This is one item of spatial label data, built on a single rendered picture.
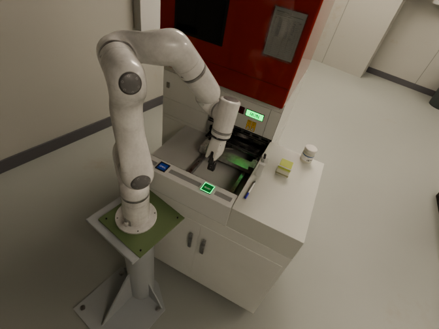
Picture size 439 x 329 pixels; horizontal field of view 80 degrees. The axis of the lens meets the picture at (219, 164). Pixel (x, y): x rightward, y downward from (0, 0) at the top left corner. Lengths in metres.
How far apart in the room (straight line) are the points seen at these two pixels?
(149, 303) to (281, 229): 1.12
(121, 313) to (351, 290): 1.70
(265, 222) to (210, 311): 0.97
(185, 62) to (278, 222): 0.80
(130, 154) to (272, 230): 0.70
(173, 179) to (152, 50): 0.69
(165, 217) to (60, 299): 1.05
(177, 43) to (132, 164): 0.41
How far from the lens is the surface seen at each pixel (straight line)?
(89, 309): 2.04
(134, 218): 1.23
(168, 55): 0.79
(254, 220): 1.22
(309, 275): 2.36
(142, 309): 1.99
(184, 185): 1.28
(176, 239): 1.68
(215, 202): 1.24
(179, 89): 1.82
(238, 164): 1.57
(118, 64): 0.72
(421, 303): 2.82
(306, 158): 1.60
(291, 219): 1.28
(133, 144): 0.91
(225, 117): 1.02
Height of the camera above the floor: 1.90
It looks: 42 degrees down
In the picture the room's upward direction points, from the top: 13 degrees clockwise
